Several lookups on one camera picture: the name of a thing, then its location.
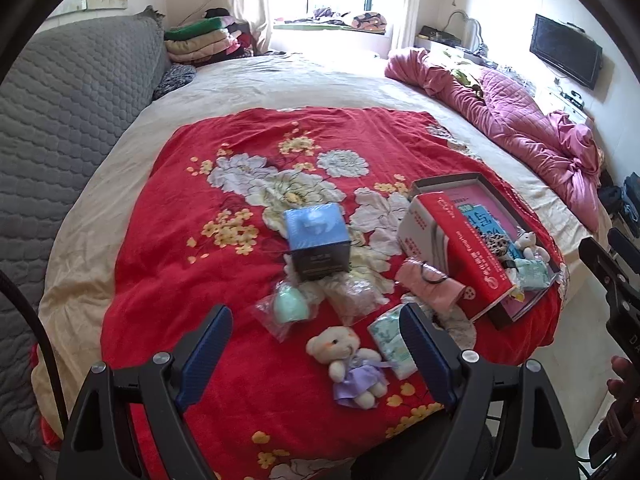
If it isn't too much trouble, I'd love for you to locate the grey quilted headboard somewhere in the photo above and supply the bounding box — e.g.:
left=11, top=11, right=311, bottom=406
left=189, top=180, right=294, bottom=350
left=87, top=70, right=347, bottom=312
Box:
left=0, top=7, right=171, bottom=446

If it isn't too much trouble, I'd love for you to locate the black electronic device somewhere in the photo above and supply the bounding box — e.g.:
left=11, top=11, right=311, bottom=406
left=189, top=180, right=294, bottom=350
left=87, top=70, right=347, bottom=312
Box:
left=420, top=25, right=461, bottom=43

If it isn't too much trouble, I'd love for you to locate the green patterned diaper pack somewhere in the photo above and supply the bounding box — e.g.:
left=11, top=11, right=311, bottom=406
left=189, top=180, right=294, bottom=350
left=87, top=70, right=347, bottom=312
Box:
left=510, top=257, right=553, bottom=291

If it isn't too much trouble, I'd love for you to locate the white curtain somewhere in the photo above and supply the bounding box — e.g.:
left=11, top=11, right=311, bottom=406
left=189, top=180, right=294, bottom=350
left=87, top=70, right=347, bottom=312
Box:
left=390, top=0, right=436, bottom=58
left=227, top=0, right=273, bottom=56

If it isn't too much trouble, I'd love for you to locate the green cloth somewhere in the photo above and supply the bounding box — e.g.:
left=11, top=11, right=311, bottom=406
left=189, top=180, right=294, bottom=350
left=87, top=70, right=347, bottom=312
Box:
left=450, top=67, right=486, bottom=96

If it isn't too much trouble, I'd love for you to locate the pink quilt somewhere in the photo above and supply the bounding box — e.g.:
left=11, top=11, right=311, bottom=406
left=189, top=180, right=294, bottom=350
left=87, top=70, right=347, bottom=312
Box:
left=384, top=47, right=603, bottom=233

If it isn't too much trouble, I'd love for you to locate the person's right hand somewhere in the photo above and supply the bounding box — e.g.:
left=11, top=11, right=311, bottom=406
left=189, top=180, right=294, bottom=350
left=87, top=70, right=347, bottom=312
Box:
left=606, top=356, right=640, bottom=411

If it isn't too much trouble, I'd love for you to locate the leopard print scrunchie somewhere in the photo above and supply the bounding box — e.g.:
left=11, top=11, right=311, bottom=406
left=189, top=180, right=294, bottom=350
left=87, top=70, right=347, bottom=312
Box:
left=492, top=237, right=523, bottom=263

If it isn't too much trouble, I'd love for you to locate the pink cloth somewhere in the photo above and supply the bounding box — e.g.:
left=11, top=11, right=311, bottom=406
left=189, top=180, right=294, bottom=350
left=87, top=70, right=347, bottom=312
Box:
left=396, top=257, right=466, bottom=311

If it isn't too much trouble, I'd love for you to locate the clear bag of beige cloth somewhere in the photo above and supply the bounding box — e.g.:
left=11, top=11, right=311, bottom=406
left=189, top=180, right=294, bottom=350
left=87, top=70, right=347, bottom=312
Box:
left=320, top=272, right=391, bottom=326

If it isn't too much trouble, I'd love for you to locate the stack of folded blankets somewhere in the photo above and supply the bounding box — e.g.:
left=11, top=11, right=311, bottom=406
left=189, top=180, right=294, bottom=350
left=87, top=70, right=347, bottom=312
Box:
left=164, top=7, right=261, bottom=67

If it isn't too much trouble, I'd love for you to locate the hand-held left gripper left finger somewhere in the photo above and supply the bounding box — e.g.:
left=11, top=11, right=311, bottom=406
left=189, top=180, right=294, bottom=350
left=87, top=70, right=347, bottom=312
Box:
left=55, top=304, right=234, bottom=480

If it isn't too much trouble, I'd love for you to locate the tissue packet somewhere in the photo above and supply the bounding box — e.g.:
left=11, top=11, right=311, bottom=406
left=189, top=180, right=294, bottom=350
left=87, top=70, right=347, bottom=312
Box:
left=367, top=305, right=418, bottom=380

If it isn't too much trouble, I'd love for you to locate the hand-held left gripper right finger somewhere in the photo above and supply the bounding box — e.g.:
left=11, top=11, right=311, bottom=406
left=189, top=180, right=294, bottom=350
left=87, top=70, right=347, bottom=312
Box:
left=400, top=302, right=581, bottom=480

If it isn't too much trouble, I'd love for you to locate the black wall television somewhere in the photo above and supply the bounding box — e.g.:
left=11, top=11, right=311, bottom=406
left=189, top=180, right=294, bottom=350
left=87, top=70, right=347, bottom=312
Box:
left=529, top=14, right=603, bottom=91

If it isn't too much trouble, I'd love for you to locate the thin black hair tie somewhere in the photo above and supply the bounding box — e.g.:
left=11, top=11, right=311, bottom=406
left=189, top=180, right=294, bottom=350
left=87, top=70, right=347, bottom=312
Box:
left=416, top=260, right=449, bottom=286

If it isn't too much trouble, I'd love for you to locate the small white teddy bear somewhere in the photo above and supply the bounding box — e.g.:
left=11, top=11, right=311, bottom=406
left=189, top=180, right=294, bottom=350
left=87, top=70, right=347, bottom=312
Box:
left=512, top=230, right=551, bottom=263

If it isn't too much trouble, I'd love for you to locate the patterned folded blanket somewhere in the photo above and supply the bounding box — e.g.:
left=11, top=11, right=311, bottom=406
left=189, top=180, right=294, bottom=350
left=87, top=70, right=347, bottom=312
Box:
left=352, top=12, right=388, bottom=31

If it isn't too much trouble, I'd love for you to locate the red floral blanket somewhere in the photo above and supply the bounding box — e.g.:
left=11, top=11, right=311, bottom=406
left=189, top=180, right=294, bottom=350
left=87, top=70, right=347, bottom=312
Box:
left=30, top=105, right=568, bottom=480

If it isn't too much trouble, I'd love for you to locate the shallow box with pink base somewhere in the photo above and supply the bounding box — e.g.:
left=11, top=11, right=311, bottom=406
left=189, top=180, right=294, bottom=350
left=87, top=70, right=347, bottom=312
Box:
left=407, top=172, right=561, bottom=331

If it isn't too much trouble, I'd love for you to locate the white cabinet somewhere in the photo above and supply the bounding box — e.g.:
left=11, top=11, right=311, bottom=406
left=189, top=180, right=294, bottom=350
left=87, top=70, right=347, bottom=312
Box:
left=545, top=80, right=591, bottom=121

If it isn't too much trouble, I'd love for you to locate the black cable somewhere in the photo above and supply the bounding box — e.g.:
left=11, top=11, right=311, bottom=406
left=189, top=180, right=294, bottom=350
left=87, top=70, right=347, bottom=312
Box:
left=0, top=269, right=68, bottom=433

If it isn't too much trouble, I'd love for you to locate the black square box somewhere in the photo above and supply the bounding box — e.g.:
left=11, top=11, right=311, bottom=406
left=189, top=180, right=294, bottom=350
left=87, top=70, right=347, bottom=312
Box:
left=282, top=203, right=351, bottom=283

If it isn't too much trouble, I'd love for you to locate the dark clothes heap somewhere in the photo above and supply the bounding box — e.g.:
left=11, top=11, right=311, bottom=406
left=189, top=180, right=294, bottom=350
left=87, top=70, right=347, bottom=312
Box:
left=290, top=7, right=351, bottom=26

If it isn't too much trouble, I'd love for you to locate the dark clothes pile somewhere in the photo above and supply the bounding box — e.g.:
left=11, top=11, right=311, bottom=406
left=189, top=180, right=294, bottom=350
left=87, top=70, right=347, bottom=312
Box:
left=597, top=172, right=640, bottom=241

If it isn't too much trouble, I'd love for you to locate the teal puff in plastic bag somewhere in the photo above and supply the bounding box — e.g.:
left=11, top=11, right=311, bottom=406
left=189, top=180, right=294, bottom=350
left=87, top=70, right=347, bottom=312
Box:
left=252, top=280, right=321, bottom=343

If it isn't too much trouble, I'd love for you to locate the white arched stand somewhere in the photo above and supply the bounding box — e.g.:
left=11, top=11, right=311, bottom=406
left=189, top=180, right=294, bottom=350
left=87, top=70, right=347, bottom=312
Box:
left=447, top=10, right=483, bottom=51

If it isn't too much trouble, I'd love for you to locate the dark patterned pillow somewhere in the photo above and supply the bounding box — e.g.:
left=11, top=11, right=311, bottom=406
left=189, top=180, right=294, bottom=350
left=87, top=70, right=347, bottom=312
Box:
left=152, top=63, right=198, bottom=101

